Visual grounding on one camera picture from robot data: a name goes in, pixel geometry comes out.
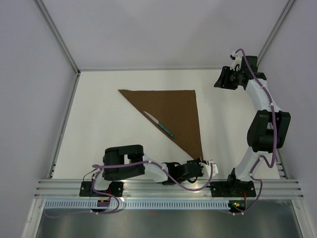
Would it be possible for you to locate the green handled knife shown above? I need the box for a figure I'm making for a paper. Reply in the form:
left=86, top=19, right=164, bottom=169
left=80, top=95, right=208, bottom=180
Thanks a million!
left=144, top=111, right=174, bottom=138

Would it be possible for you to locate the brown cloth napkin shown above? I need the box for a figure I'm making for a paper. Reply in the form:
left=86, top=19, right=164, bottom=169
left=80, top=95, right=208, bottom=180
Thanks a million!
left=118, top=89, right=204, bottom=159

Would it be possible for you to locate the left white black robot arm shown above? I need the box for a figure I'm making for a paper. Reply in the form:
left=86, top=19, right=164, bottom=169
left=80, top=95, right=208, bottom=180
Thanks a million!
left=91, top=145, right=212, bottom=196

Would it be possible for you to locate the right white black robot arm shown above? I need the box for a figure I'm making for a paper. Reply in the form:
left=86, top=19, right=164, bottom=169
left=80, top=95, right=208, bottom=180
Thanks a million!
left=210, top=53, right=291, bottom=196

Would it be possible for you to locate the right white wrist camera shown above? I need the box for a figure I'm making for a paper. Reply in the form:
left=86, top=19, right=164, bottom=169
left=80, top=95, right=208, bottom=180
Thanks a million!
left=230, top=51, right=243, bottom=71

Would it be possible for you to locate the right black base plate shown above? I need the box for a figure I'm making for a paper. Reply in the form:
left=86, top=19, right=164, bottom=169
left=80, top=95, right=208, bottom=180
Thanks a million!
left=208, top=181, right=257, bottom=198

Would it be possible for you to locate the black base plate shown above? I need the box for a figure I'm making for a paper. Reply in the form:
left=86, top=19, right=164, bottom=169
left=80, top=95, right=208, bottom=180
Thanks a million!
left=79, top=180, right=124, bottom=198
left=208, top=181, right=257, bottom=198

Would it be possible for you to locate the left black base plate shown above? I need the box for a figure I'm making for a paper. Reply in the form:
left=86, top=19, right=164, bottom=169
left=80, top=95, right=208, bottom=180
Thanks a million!
left=79, top=180, right=124, bottom=198

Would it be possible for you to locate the right aluminium frame post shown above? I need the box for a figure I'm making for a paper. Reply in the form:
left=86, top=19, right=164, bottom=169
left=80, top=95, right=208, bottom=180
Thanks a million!
left=257, top=0, right=297, bottom=66

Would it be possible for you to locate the aluminium frame post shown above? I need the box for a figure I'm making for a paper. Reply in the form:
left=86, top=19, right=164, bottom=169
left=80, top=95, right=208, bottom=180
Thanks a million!
left=33, top=0, right=80, bottom=76
left=257, top=0, right=297, bottom=66

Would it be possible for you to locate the aluminium mounting rail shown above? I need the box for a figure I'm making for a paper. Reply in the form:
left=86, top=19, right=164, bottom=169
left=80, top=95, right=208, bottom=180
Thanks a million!
left=34, top=179, right=304, bottom=200

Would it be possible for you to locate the white slotted cable duct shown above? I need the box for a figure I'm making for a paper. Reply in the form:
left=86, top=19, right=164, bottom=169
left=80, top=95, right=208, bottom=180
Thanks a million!
left=44, top=199, right=229, bottom=210

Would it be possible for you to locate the left aluminium frame post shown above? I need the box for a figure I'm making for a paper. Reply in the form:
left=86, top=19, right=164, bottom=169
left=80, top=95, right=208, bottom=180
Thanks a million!
left=33, top=0, right=80, bottom=76

